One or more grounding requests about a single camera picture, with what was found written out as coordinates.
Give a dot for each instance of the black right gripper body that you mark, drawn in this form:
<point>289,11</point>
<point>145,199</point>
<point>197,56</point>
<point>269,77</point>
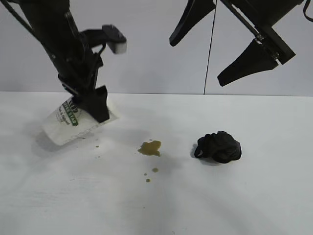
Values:
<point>266,12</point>

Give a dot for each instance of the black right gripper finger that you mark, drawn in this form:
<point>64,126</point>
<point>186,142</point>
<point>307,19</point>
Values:
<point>193,17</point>
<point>252,61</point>

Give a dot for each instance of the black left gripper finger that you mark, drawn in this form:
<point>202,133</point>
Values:
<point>97,107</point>

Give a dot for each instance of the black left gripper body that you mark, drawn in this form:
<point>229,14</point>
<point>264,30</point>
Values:
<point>78,68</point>

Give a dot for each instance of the white paper cup green print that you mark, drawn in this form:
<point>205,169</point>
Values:
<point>61,127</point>

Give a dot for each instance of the black cloth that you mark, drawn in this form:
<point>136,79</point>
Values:
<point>220,149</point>

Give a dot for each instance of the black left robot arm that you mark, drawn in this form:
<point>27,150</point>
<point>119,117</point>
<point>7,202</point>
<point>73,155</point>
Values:
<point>46,24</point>

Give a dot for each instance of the brown liquid spill puddle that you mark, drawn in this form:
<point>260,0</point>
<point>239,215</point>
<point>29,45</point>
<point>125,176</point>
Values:
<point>150,148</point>

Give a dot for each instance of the large brown liquid drop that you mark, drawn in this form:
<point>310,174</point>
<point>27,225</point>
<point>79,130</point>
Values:
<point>154,170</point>

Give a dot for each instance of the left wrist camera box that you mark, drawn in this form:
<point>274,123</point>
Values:
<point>117,39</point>

